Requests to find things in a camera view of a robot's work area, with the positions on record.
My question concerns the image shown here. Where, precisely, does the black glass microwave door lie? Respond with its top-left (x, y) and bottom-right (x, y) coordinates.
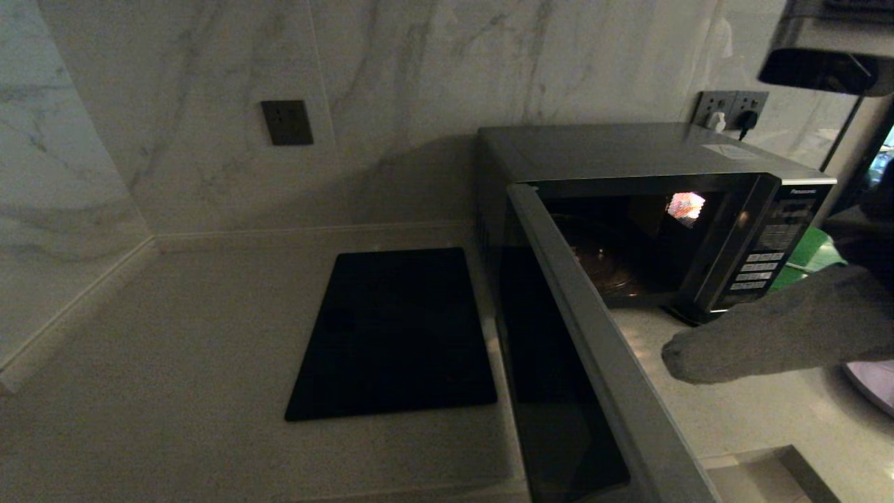
top-left (492, 183), bottom-right (720, 503)

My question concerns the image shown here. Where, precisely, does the purple plate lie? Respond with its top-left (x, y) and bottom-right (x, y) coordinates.
top-left (842, 360), bottom-right (894, 418)

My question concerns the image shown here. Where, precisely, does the silver black microwave oven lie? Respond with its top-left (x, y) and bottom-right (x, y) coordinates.
top-left (476, 124), bottom-right (837, 328)

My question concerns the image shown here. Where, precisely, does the black induction cooktop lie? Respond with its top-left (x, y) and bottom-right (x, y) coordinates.
top-left (284, 248), bottom-right (498, 423)

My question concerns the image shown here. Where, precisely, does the green cutting board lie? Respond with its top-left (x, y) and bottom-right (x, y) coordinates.
top-left (770, 227), bottom-right (847, 293)

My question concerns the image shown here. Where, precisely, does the white cabinet front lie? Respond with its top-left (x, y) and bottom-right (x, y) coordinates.
top-left (702, 447), bottom-right (839, 503)

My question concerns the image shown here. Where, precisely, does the dark single wall socket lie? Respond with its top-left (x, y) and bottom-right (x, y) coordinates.
top-left (261, 101), bottom-right (314, 147)

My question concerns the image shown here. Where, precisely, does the double wall socket with plugs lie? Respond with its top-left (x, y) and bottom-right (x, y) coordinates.
top-left (728, 91), bottom-right (770, 133)
top-left (693, 91), bottom-right (737, 130)

